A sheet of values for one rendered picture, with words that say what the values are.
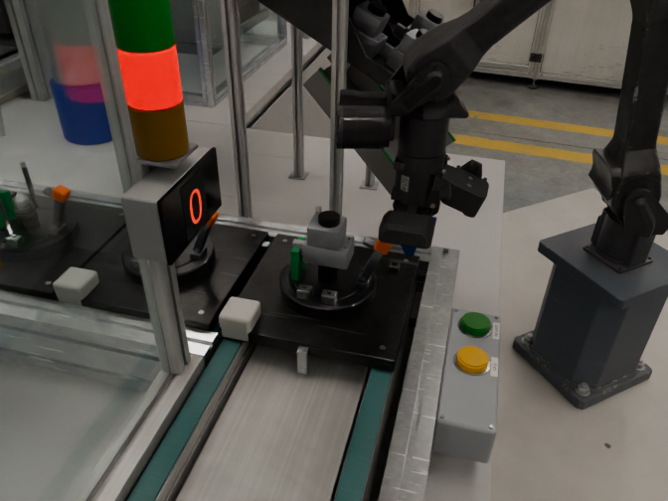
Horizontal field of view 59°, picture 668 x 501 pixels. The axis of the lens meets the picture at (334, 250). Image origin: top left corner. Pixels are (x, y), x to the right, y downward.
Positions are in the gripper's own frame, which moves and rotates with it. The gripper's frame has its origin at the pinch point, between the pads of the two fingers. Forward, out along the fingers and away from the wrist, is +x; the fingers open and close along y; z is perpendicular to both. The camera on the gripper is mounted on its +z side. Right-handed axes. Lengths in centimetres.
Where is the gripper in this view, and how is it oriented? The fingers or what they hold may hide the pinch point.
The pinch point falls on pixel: (412, 234)
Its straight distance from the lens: 78.1
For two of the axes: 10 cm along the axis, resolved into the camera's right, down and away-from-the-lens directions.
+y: 2.5, -5.5, 8.0
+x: -0.2, 8.2, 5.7
